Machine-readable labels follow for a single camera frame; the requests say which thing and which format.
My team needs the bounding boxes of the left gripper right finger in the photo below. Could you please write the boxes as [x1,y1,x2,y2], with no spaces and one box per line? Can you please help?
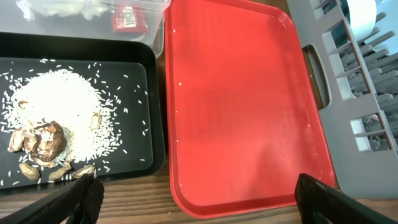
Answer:
[294,173,397,224]

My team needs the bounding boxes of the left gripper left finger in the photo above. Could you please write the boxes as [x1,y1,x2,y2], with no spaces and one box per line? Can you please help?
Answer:
[1,174,104,224]

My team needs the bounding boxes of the rice and food scraps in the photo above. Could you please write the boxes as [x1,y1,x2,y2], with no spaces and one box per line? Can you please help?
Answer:
[0,58,149,187]

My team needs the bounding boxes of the red sauce packet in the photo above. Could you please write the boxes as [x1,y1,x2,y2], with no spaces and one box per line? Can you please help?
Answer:
[111,5,148,33]

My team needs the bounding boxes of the white napkin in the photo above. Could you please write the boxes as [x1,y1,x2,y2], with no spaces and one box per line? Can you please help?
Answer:
[56,0,108,20]
[16,0,62,21]

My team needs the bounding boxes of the light blue small bowl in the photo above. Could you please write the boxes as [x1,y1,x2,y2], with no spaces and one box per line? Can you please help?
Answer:
[341,0,377,41]

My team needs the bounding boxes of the grey dishwasher rack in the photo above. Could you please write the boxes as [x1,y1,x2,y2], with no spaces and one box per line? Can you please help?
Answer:
[287,0,397,198]

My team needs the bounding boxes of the black plastic tray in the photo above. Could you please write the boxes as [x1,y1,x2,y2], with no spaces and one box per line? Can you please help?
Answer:
[1,32,165,196]

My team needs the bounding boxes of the red serving tray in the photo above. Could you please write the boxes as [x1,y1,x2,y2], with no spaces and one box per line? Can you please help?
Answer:
[165,0,335,219]

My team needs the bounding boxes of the clear plastic bin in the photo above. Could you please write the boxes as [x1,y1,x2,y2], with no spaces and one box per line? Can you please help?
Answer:
[1,0,171,57]

